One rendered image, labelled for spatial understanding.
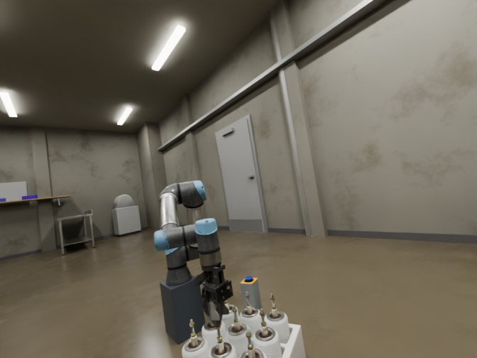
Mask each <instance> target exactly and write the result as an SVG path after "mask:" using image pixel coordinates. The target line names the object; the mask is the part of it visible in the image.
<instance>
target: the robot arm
mask: <svg viewBox="0 0 477 358"><path fill-rule="evenodd" d="M206 199H207V197H206V193H205V190H204V186H203V183H202V181H200V180H196V181H194V180H193V181H190V182H183V183H173V184H171V185H169V186H167V187H166V188H165V189H164V190H163V191H162V192H161V194H160V195H159V198H158V204H159V206H160V230H159V231H156V232H155V233H154V242H155V249H156V250H157V251H164V250H165V255H166V261H167V266H168V274H167V278H166V284H167V285H168V286H178V285H181V284H183V283H186V282H188V281H189V280H190V279H191V278H192V276H191V273H190V270H189V269H188V267H187V261H191V260H195V259H199V261H200V265H201V267H202V270H203V272H202V273H201V274H199V275H197V276H196V278H195V279H194V280H193V281H192V282H193V284H194V286H197V285H203V286H202V288H201V289H202V294H201V304H202V308H203V310H204V312H205V314H206V315H207V317H208V318H209V320H210V321H211V323H212V324H213V325H214V326H216V327H217V321H218V322H219V324H221V319H222V315H228V314H229V309H228V308H227V307H226V306H225V304H224V301H225V300H227V299H229V298H230V297H231V296H233V289H232V285H231V280H228V279H225V278H224V272H223V270H224V269H225V264H222V263H221V252H220V246H219V236H218V231H217V230H218V227H217V225H216V220H215V219H214V218H209V219H202V205H203V204H204V201H205V200H206ZM179 204H183V206H184V207H185V208H187V221H188V225H187V226H182V227H180V226H179V220H178V214H177V205H179ZM212 301H213V302H212ZM214 304H215V306H216V309H215V307H214Z"/></svg>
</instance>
